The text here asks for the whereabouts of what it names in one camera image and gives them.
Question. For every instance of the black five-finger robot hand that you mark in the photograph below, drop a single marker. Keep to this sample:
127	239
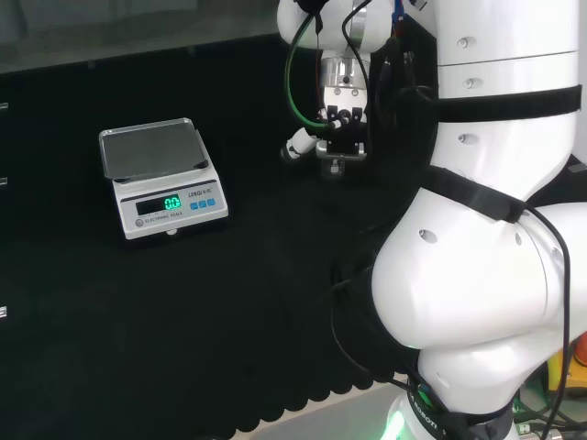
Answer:
345	114

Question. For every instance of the white electronic balance steel pan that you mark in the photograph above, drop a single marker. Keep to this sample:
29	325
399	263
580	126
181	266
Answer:
169	201

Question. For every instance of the black bench cloth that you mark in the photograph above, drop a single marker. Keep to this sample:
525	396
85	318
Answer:
206	321

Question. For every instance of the yellow stop button box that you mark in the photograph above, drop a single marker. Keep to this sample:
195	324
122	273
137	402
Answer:
571	366

